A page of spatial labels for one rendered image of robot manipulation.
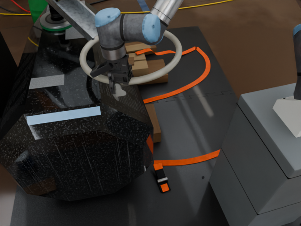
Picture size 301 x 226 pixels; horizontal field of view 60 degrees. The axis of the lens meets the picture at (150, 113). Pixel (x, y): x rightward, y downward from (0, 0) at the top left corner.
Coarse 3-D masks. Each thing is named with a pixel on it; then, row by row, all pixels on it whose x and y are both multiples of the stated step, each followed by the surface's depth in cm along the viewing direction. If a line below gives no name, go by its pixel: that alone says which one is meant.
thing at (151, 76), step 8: (168, 32) 132; (96, 40) 134; (176, 40) 126; (88, 48) 129; (176, 48) 122; (80, 56) 122; (176, 56) 117; (80, 64) 120; (168, 64) 113; (176, 64) 115; (88, 72) 114; (160, 72) 110; (104, 80) 109; (136, 80) 107; (144, 80) 108
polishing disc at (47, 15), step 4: (48, 12) 164; (44, 16) 160; (48, 16) 160; (40, 20) 157; (44, 20) 157; (48, 20) 157; (64, 20) 157; (44, 24) 154; (48, 24) 154; (52, 24) 154; (56, 24) 154; (60, 24) 154; (64, 24) 154; (68, 24) 155; (52, 28) 153; (56, 28) 153
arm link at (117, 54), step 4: (124, 44) 96; (120, 48) 95; (124, 48) 97; (104, 52) 95; (108, 52) 94; (112, 52) 94; (116, 52) 95; (120, 52) 96; (124, 52) 97; (104, 56) 97; (108, 56) 96; (112, 56) 95; (116, 56) 96; (120, 56) 97; (112, 60) 97
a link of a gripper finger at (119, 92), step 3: (117, 84) 107; (117, 87) 108; (120, 87) 108; (117, 90) 108; (120, 90) 108; (123, 90) 108; (117, 93) 109; (120, 93) 109; (123, 93) 109; (114, 96) 110; (117, 96) 110; (117, 99) 112
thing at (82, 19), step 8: (48, 0) 142; (64, 0) 146; (72, 0) 146; (56, 8) 140; (64, 8) 143; (72, 8) 145; (80, 8) 145; (64, 16) 139; (72, 16) 142; (80, 16) 143; (88, 16) 143; (72, 24) 138; (80, 24) 134; (88, 24) 141; (80, 32) 137; (88, 32) 132; (96, 32) 139; (88, 40) 136
